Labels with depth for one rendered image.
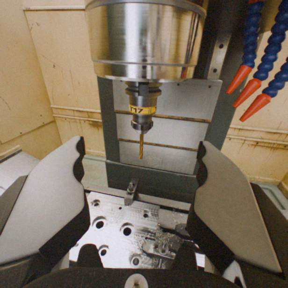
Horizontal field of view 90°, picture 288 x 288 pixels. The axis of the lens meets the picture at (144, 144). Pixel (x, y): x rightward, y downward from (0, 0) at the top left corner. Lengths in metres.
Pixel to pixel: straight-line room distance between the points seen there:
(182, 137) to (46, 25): 1.18
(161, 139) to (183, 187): 0.38
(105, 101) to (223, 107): 0.59
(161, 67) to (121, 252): 0.48
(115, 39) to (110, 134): 0.74
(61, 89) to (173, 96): 1.00
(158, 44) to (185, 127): 0.59
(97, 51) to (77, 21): 1.08
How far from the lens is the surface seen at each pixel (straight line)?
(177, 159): 0.84
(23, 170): 1.28
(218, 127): 0.81
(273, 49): 0.26
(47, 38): 1.43
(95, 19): 0.21
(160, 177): 0.96
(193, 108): 0.71
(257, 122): 1.27
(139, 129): 0.27
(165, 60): 0.19
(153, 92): 0.24
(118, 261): 0.52
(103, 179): 1.30
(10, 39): 1.40
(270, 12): 0.48
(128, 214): 0.58
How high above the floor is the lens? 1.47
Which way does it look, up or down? 30 degrees down
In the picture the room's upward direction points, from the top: 3 degrees clockwise
